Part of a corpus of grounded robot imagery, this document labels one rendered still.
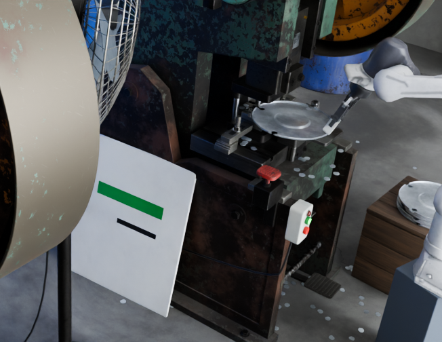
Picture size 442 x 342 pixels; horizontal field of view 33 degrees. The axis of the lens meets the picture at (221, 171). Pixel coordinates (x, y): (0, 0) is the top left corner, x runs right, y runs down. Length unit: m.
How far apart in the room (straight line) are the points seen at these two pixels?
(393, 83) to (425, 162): 2.01
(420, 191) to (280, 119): 0.80
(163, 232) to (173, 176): 0.22
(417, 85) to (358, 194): 1.61
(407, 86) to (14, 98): 1.42
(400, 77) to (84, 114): 1.27
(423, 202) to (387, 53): 0.89
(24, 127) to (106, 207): 1.77
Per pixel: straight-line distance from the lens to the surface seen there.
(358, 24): 2.80
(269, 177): 2.33
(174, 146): 2.67
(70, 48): 1.20
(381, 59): 2.38
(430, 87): 2.27
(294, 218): 2.45
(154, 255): 2.82
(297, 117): 2.66
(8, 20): 1.14
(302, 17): 2.55
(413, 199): 3.10
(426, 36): 5.96
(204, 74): 2.61
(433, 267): 2.51
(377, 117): 4.66
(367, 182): 3.93
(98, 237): 2.95
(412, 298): 2.59
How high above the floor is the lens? 1.95
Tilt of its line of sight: 31 degrees down
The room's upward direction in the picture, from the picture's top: 7 degrees clockwise
